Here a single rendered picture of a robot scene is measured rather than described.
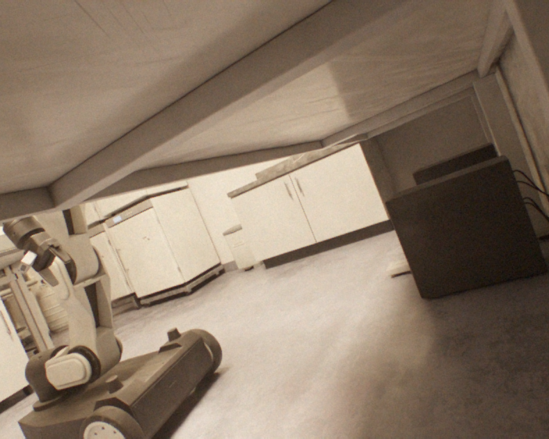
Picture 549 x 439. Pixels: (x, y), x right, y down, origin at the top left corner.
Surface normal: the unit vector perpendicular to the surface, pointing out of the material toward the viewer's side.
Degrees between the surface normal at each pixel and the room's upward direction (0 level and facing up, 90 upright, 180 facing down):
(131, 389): 45
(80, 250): 93
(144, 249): 90
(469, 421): 0
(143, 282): 90
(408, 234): 90
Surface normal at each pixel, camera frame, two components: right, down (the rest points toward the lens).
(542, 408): -0.38, -0.92
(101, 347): 0.92, -0.17
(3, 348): 0.81, -0.30
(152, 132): -0.44, 0.23
